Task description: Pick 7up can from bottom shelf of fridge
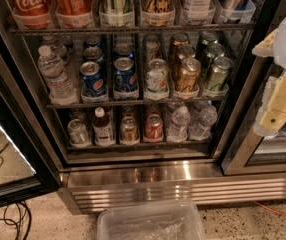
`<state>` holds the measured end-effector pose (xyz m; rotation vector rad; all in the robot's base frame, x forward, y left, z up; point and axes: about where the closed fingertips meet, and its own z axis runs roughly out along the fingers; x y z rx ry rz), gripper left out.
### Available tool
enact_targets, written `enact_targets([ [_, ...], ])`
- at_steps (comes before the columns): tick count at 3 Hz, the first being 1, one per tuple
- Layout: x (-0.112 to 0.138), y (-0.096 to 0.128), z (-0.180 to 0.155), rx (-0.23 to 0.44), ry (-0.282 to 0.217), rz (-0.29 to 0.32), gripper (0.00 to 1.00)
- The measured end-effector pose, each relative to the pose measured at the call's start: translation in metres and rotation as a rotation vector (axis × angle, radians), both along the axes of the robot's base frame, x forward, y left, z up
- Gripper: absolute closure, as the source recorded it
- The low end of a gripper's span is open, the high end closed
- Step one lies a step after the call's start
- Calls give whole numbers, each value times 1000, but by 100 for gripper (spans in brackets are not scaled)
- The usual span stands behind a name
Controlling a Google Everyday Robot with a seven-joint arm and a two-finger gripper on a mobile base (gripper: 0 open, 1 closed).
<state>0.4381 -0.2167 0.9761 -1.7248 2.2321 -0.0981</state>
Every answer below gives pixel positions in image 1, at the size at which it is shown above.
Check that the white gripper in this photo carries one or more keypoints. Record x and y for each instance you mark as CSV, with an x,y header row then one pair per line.
x,y
274,117

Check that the silver green 7up can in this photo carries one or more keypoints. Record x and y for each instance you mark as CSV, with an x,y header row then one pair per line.
x,y
79,136

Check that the front green can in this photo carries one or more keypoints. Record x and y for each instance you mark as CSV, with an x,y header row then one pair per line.
x,y
218,74

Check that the middle green can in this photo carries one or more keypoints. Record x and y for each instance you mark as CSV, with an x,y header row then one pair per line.
x,y
212,51

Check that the front gold can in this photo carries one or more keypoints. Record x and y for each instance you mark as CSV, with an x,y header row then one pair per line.
x,y
186,83

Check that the middle gold can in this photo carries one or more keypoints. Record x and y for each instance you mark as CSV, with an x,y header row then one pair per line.
x,y
183,52

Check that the white green soda can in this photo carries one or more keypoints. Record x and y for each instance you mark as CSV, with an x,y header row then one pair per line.
x,y
156,80

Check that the gold La Croix can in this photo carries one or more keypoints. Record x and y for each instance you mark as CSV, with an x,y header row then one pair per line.
x,y
156,12

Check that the bottom red can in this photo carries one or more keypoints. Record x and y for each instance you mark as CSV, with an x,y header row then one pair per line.
x,y
153,131

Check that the front right Pepsi can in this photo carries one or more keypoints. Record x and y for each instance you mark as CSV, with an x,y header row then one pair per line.
x,y
125,79

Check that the pepsi can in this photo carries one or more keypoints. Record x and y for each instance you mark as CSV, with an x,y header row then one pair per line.
x,y
125,79
124,50
93,54
93,84

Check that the middle right Pepsi can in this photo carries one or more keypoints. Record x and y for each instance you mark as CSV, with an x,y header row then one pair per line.
x,y
124,50

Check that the bottom gold can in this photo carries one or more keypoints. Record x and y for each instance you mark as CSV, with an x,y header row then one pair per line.
x,y
129,131

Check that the green striped tall can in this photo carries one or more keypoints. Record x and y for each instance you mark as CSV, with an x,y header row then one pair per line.
x,y
117,13

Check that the front left Pepsi can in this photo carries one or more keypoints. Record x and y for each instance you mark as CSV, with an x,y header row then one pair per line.
x,y
93,84

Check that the middle left Pepsi can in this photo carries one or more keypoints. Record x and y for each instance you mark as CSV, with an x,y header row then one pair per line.
x,y
93,54

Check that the orange soda can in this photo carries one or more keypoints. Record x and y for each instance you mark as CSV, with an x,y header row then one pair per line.
x,y
74,13

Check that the red Coca-Cola can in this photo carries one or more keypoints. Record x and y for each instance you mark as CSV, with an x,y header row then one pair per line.
x,y
32,14

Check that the black fridge door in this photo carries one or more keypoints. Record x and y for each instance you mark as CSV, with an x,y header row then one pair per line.
x,y
26,149

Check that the bottom right water bottle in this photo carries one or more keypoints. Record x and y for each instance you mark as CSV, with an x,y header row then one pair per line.
x,y
201,129

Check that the white labelled bottle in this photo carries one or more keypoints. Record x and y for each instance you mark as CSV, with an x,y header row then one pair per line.
x,y
197,12

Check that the bottom left water bottle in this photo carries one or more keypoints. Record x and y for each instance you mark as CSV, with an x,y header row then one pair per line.
x,y
180,119

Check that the clear plastic bin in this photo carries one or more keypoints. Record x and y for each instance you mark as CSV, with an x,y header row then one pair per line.
x,y
160,220

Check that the brown juice bottle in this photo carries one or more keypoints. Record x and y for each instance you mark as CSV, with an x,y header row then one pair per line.
x,y
103,128

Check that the front clear water bottle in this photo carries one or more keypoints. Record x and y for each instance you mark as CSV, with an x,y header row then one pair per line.
x,y
62,89

